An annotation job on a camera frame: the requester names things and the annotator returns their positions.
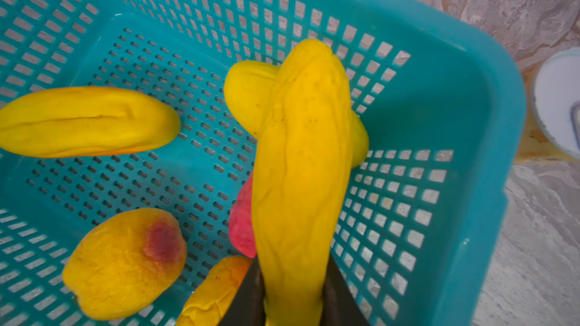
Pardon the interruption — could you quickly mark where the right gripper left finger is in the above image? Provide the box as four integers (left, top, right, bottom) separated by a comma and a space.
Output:
219, 258, 265, 326

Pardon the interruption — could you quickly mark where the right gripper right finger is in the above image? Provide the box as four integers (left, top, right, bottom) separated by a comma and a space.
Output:
320, 256, 369, 326

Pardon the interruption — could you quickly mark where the yellow lemon fruit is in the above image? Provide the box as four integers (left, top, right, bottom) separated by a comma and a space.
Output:
176, 256, 252, 326

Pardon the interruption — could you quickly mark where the pink red fruit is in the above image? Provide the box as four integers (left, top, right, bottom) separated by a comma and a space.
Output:
229, 173, 257, 258

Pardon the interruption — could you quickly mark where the peach fruit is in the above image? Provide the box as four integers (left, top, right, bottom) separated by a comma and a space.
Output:
63, 208, 187, 321

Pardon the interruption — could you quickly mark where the yellow banana fruit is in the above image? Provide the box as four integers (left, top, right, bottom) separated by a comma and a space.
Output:
252, 39, 353, 325

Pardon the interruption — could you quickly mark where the smooth yellow mango fruit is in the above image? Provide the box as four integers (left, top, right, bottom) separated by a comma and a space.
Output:
224, 56, 369, 174

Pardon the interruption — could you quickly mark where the ridged yellow-orange fruit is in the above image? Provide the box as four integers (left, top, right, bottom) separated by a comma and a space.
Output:
1, 87, 181, 158

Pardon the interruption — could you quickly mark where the teal plastic basket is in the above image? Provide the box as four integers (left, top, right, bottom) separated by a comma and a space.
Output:
1, 0, 527, 325

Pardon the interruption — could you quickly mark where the yellow drink can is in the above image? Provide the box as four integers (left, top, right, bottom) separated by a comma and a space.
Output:
514, 47, 579, 164

